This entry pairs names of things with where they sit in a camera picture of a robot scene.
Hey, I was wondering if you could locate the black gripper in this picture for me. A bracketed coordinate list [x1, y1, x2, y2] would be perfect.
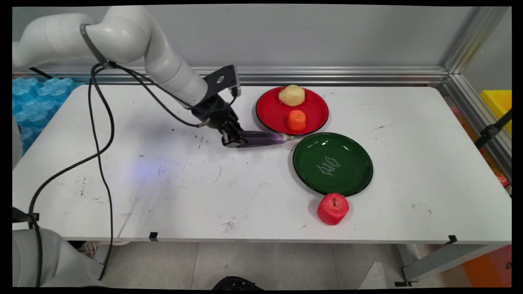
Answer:
[190, 94, 248, 149]

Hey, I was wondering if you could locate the purple toy eggplant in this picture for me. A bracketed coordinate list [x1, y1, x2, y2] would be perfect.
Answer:
[236, 130, 294, 148]

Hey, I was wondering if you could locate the red round plate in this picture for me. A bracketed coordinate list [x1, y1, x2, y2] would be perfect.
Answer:
[255, 87, 330, 136]

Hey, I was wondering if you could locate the orange toy tangerine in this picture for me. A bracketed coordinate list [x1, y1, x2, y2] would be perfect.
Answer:
[286, 109, 307, 132]

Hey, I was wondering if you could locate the yellow toy potato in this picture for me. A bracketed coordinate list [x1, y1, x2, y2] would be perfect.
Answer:
[278, 84, 306, 107]

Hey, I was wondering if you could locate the green round plate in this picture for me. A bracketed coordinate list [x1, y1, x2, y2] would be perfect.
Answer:
[292, 131, 374, 198]

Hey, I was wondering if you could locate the red toy apple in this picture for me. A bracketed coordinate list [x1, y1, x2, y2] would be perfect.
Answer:
[316, 192, 350, 226]

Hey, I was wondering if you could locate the black object on floor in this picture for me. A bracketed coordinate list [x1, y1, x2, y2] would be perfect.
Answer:
[211, 276, 264, 291]

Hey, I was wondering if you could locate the blue plastic packaging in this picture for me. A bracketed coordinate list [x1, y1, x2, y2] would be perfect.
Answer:
[12, 76, 85, 155]

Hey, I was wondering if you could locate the grey metal table leg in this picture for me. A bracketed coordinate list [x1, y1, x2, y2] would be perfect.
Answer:
[396, 243, 496, 286]

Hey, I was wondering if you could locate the yellow plastic bin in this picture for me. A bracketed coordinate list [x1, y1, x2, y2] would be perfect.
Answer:
[479, 89, 512, 136]

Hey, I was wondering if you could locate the orange box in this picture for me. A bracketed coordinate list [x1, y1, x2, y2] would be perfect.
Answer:
[461, 244, 512, 288]

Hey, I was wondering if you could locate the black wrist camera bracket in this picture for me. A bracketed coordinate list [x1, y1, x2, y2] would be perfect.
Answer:
[202, 64, 241, 102]

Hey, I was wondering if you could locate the short black wrist cable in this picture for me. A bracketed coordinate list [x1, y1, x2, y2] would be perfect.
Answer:
[108, 61, 213, 128]

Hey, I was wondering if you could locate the long black cable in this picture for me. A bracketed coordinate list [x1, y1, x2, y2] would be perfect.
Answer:
[27, 62, 116, 287]
[88, 65, 115, 281]

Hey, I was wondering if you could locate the aluminium horizontal frame rail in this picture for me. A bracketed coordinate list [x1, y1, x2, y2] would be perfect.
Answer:
[12, 66, 450, 87]

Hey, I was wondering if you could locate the black strap on forearm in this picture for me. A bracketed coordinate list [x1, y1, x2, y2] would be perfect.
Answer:
[79, 23, 116, 69]

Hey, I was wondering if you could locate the black strap on base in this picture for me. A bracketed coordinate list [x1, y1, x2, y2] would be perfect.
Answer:
[12, 206, 40, 223]

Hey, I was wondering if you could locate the aluminium side frame rail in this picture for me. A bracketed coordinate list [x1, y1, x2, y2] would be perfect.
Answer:
[441, 73, 512, 182]

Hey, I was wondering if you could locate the aluminium upright frame post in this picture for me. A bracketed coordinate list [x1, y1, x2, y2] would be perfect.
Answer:
[443, 6, 511, 75]

